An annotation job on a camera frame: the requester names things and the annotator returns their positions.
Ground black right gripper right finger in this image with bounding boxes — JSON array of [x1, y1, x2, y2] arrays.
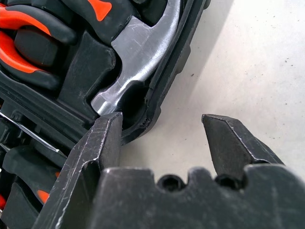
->
[[202, 114, 285, 182]]

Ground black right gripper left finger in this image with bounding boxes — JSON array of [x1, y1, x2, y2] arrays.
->
[[32, 112, 123, 229]]

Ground orange black utility knife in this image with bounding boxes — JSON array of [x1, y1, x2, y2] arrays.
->
[[0, 167, 61, 215]]

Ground black plastic tool case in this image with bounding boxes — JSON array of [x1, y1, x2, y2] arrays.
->
[[0, 0, 211, 229]]

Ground orange black screwdriver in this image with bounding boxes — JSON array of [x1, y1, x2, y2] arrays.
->
[[0, 111, 68, 158]]

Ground silver claw hammer head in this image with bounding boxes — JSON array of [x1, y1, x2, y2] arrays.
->
[[30, 0, 182, 118]]

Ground orange black pliers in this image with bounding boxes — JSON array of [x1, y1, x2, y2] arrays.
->
[[0, 4, 77, 91]]

